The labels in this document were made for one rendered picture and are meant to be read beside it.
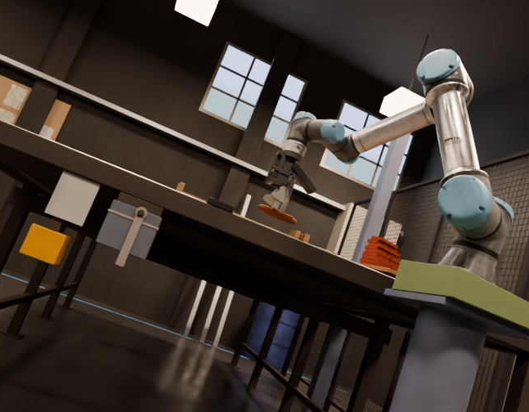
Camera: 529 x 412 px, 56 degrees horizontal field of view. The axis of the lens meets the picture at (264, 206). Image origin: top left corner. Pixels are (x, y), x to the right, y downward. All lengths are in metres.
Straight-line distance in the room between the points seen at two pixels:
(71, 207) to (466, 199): 0.99
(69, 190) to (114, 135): 5.86
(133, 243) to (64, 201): 0.21
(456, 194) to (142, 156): 6.18
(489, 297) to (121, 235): 0.91
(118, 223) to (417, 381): 0.84
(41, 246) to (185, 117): 6.11
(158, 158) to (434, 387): 6.22
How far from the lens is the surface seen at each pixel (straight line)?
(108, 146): 7.19
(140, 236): 1.33
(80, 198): 1.38
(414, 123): 1.63
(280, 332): 6.72
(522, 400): 1.80
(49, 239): 1.35
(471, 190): 1.26
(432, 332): 1.31
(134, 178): 1.36
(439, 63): 1.49
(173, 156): 7.20
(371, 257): 2.58
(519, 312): 1.31
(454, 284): 1.20
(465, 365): 1.33
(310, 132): 1.63
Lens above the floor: 0.71
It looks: 11 degrees up
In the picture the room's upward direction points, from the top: 20 degrees clockwise
